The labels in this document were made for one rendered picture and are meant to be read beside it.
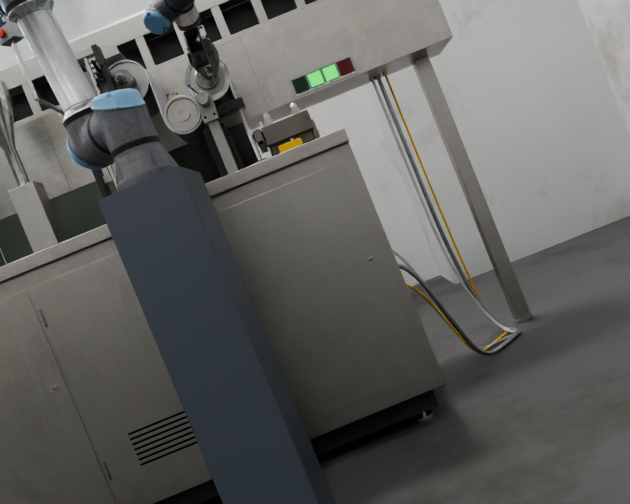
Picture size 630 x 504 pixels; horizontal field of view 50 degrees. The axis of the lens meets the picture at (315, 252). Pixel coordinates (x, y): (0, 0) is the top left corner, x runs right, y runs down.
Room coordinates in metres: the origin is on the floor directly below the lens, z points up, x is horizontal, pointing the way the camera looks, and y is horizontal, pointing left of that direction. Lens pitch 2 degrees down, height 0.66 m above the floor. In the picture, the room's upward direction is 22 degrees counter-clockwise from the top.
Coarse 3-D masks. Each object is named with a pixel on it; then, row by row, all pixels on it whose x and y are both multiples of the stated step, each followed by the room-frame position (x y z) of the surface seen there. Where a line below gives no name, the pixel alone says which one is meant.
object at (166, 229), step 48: (144, 192) 1.48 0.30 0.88; (192, 192) 1.49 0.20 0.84; (144, 240) 1.48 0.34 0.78; (192, 240) 1.47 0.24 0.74; (144, 288) 1.48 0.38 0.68; (192, 288) 1.48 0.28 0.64; (240, 288) 1.58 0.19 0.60; (192, 336) 1.48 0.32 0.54; (240, 336) 1.47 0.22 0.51; (192, 384) 1.48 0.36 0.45; (240, 384) 1.48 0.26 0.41; (240, 432) 1.48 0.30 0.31; (288, 432) 1.47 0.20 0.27; (240, 480) 1.48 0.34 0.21; (288, 480) 1.48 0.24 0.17
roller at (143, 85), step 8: (120, 64) 2.22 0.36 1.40; (128, 64) 2.22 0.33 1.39; (136, 64) 2.22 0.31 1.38; (112, 72) 2.22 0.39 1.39; (136, 72) 2.22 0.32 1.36; (144, 72) 2.22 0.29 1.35; (136, 80) 2.22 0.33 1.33; (144, 80) 2.22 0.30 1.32; (136, 88) 2.22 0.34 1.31; (144, 88) 2.22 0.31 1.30; (144, 96) 2.22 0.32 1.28; (152, 96) 2.30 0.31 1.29; (152, 104) 2.35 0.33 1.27; (152, 112) 2.42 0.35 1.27
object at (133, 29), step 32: (224, 0) 2.55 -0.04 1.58; (256, 0) 2.55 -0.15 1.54; (288, 0) 2.62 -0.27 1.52; (320, 0) 2.55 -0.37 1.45; (96, 32) 2.55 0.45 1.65; (128, 32) 2.55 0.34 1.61; (224, 32) 2.55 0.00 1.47; (32, 64) 2.54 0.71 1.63; (160, 64) 2.55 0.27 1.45; (32, 96) 2.55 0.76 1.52
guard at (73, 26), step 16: (64, 0) 2.47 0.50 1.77; (80, 0) 2.48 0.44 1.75; (96, 0) 2.50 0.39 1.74; (112, 0) 2.51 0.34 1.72; (128, 0) 2.53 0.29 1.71; (144, 0) 2.55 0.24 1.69; (64, 16) 2.50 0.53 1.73; (80, 16) 2.52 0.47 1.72; (96, 16) 2.54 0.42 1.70; (112, 16) 2.56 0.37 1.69; (128, 16) 2.57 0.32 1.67; (64, 32) 2.55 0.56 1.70; (80, 32) 2.56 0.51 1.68; (0, 48) 2.52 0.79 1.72; (0, 64) 2.56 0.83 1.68
